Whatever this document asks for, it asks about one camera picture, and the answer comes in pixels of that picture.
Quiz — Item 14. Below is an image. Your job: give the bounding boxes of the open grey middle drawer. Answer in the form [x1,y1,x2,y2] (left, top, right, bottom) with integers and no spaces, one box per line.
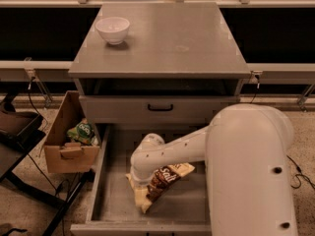
[71,126,212,236]

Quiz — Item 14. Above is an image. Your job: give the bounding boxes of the black cable left floor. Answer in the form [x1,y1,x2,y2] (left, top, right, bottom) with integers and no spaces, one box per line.
[27,76,72,236]

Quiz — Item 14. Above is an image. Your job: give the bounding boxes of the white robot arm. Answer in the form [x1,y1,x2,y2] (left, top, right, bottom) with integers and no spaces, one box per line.
[130,103,298,236]

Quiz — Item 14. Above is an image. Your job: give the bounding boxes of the white bowl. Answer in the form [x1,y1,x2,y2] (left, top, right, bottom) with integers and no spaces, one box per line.
[95,17,130,45]

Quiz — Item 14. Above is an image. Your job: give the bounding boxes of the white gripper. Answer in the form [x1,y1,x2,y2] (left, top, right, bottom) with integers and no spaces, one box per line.
[131,172,154,188]

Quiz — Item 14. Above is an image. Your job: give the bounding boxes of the closed grey top drawer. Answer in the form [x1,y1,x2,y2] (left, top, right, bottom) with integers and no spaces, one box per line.
[79,95,239,125]

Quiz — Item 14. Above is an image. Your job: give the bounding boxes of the grey metal railing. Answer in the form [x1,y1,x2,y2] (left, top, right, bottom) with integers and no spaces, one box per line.
[0,0,315,107]

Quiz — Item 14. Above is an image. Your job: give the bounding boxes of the black table stand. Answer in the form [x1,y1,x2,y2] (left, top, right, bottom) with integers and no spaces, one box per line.
[0,91,96,236]

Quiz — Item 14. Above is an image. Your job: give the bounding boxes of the black drawer handle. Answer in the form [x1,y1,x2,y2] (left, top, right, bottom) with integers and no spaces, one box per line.
[147,104,173,112]

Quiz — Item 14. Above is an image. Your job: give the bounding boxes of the green snack bag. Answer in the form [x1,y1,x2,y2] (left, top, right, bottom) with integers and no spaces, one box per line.
[67,118,98,146]

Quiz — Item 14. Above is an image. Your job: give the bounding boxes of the brown chip bag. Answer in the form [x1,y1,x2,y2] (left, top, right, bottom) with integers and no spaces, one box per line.
[126,163,195,213]

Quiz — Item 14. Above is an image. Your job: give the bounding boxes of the grey drawer cabinet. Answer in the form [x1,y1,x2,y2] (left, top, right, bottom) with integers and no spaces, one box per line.
[69,2,250,137]

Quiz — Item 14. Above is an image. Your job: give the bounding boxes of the cardboard box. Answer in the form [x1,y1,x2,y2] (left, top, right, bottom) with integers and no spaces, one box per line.
[44,91,99,173]

